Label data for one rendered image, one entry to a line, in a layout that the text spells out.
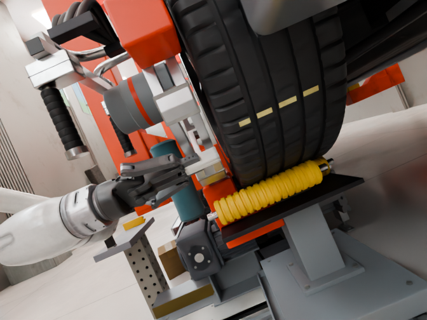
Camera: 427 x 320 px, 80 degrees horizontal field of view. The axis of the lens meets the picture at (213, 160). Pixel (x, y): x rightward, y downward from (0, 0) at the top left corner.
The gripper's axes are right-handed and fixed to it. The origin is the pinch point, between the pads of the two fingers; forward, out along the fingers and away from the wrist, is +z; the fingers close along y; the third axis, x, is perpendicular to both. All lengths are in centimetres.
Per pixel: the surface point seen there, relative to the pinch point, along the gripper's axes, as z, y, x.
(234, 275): -10, -79, 6
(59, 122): -23.1, 11.2, 14.9
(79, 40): -31, 4, 95
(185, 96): 2.3, 11.7, 3.7
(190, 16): 7.6, 22.1, 5.7
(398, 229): 65, -90, 0
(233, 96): 9.2, 11.2, -0.9
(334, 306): 13.5, -34.0, -24.4
